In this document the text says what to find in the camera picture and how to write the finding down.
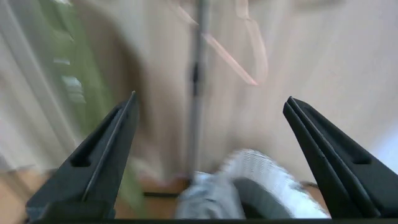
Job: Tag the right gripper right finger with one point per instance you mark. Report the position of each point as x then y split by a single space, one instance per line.
348 180

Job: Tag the white laundry basket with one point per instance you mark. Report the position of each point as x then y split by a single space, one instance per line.
273 174

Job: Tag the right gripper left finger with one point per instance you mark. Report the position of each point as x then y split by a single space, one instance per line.
93 174

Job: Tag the pale grey garment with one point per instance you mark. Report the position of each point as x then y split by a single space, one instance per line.
208 199

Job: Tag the pink clothes hanger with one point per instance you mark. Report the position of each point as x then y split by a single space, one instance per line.
231 60

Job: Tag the green printed t-shirt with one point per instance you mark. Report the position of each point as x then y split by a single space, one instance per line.
81 62

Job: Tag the black clothes rack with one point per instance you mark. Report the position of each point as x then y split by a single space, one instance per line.
196 109

